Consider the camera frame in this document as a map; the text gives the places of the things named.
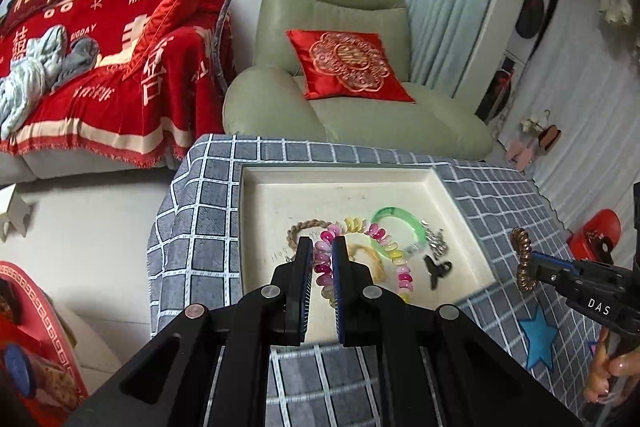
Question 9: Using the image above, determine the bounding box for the grey jewelry box tray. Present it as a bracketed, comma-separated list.
[239, 163, 497, 343]

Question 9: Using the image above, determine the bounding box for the light blue garment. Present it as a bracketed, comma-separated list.
[0, 25, 68, 141]

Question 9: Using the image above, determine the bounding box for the white sofa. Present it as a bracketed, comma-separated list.
[0, 147, 176, 188]

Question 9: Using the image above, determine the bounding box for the red stool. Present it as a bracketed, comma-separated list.
[570, 209, 622, 265]

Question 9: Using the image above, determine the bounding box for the dark red wall poster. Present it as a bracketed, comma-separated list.
[475, 54, 518, 125]

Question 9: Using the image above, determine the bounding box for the braided brown bracelet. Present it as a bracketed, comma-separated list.
[286, 219, 333, 258]

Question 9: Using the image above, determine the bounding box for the green plastic bangle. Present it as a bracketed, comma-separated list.
[370, 206, 426, 260]

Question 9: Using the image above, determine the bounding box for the black claw hair clip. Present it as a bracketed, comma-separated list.
[422, 259, 453, 291]

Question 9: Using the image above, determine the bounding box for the red patterned tin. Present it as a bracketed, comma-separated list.
[0, 261, 91, 427]

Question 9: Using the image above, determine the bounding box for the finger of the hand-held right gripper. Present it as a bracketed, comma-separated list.
[537, 269, 571, 286]
[530, 251, 577, 271]

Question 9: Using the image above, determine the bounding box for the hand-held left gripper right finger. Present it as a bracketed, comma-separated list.
[332, 236, 583, 427]

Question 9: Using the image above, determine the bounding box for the red embroidered cushion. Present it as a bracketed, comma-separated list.
[285, 29, 417, 104]

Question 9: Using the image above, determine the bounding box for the person's right hand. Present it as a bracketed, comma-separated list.
[582, 339, 640, 404]

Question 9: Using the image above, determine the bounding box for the brown spiral hair tie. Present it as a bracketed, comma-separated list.
[511, 228, 538, 294]

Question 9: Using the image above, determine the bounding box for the silver heart charm keychain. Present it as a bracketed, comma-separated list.
[424, 231, 451, 257]

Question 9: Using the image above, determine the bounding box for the grey checked tablecloth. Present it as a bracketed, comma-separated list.
[146, 134, 608, 427]

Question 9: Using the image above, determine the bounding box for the yellow cord bracelet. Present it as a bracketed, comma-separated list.
[347, 244, 387, 282]

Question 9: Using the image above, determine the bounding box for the small white stool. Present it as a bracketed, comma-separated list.
[0, 184, 38, 243]

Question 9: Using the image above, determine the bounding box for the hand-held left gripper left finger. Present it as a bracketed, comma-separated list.
[65, 237, 316, 427]

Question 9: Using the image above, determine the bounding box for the red satin cushion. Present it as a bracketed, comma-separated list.
[121, 0, 203, 82]

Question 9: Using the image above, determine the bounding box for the round dark wall poster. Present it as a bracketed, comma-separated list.
[515, 0, 551, 40]

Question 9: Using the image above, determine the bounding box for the red blanket sofa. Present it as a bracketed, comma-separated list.
[0, 0, 236, 170]

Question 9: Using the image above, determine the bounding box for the white hanging flower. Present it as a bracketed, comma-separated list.
[600, 0, 633, 25]

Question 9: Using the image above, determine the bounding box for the pink yellow bead bracelet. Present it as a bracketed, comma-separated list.
[312, 217, 416, 308]

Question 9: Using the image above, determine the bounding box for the grey garment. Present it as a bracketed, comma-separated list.
[50, 36, 101, 90]

